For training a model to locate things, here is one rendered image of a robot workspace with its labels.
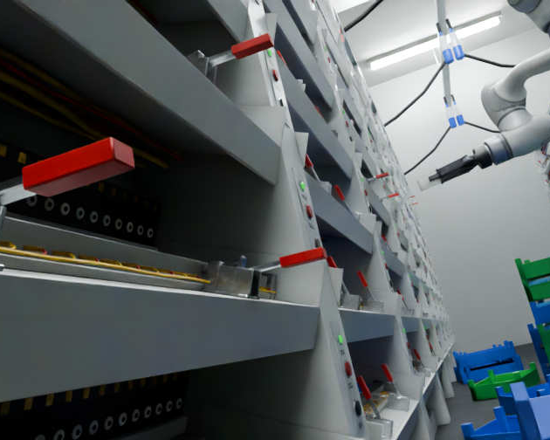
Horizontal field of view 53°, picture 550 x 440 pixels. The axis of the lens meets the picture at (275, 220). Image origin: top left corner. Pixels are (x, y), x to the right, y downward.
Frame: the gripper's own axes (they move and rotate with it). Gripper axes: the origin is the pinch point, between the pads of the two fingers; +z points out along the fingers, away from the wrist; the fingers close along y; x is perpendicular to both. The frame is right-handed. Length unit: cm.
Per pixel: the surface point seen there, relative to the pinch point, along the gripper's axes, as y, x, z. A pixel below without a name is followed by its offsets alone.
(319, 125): -86, -3, 17
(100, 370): -161, -43, 24
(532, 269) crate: 32, -37, -20
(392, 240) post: 15.9, -10.0, 19.5
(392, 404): -71, -55, 28
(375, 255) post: -54, -25, 21
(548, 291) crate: 31, -46, -21
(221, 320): -149, -41, 23
